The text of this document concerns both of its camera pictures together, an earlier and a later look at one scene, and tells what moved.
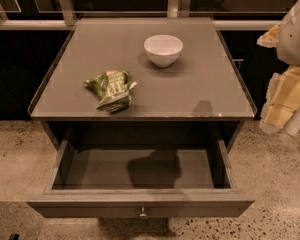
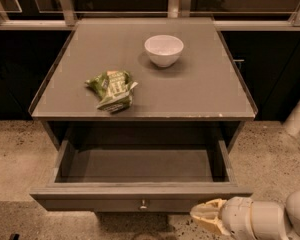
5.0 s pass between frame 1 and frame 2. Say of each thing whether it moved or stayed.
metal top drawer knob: moved
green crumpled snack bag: stayed
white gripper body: moved
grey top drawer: moved
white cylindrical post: stayed
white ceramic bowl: stayed
